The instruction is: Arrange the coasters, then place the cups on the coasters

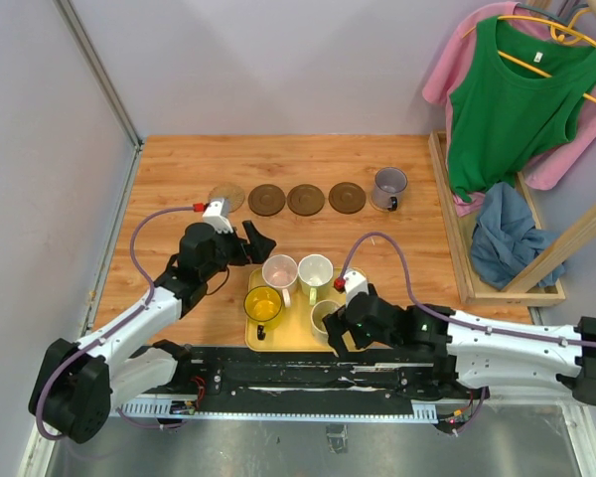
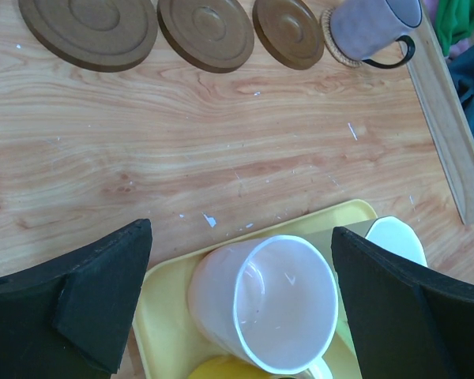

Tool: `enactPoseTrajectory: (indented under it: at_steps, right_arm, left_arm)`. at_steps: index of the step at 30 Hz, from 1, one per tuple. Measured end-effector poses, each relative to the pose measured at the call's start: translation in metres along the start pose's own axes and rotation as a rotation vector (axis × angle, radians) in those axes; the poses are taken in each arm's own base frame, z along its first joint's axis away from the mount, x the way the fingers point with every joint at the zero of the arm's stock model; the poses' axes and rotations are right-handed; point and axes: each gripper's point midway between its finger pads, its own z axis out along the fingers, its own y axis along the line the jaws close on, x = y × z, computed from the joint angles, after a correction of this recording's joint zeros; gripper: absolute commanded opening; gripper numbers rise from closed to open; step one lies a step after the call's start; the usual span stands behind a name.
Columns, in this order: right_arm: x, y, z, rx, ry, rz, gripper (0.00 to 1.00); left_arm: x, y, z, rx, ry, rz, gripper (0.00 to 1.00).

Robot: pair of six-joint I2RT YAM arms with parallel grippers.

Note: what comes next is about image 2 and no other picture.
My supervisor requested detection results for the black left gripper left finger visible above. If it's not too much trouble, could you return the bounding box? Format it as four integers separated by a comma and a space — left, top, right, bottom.
0, 219, 152, 378

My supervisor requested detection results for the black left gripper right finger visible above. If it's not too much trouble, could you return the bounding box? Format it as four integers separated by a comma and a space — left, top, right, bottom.
331, 227, 474, 378

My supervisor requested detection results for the white mug green handle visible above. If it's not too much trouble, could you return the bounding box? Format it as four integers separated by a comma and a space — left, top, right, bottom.
365, 216, 427, 267

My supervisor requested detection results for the pink translucent mug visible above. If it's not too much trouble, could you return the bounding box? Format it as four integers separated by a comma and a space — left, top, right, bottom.
187, 235, 339, 376

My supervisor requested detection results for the brown wooden coaster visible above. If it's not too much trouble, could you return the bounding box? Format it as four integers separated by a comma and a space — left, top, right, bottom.
18, 1, 158, 73
252, 0, 324, 70
157, 0, 254, 73

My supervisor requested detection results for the purple mug black handle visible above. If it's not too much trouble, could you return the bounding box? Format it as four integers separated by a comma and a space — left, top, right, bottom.
330, 0, 423, 69

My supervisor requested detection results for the woven rattan coaster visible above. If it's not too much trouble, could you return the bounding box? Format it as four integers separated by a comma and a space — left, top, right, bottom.
319, 8, 363, 68

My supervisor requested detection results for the yellow plastic tray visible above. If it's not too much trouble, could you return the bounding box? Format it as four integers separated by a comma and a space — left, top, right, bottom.
133, 199, 377, 378

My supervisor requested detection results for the green tank top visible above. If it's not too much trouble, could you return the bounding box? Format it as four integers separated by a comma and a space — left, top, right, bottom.
434, 0, 474, 56

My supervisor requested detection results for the pink t-shirt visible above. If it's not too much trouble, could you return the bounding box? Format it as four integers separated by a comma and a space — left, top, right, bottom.
423, 0, 439, 19

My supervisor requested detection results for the yellow mug black handle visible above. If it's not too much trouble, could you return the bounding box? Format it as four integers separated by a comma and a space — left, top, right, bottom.
188, 355, 273, 379

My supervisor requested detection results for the wooden clothes rack frame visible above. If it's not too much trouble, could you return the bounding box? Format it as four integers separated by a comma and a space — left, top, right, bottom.
407, 6, 474, 225

